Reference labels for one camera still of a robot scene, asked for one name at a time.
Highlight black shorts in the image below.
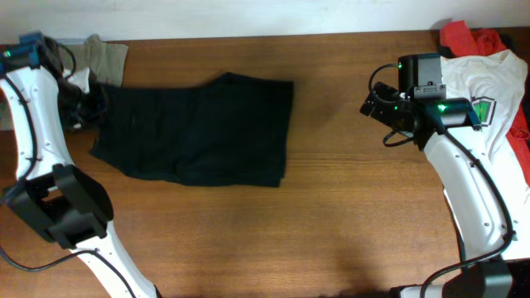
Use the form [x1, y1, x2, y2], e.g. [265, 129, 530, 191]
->
[90, 73, 295, 188]

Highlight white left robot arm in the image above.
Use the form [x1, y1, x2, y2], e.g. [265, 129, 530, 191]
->
[1, 32, 160, 298]

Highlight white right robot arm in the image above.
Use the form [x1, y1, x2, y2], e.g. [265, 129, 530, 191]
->
[360, 53, 516, 297]

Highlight red garment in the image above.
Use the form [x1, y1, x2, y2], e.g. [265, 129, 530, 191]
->
[439, 21, 529, 185]

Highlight khaki folded shorts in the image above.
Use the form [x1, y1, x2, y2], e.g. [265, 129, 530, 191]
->
[0, 33, 129, 132]

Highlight white t-shirt with logo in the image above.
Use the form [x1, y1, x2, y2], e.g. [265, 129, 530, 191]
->
[441, 50, 529, 260]

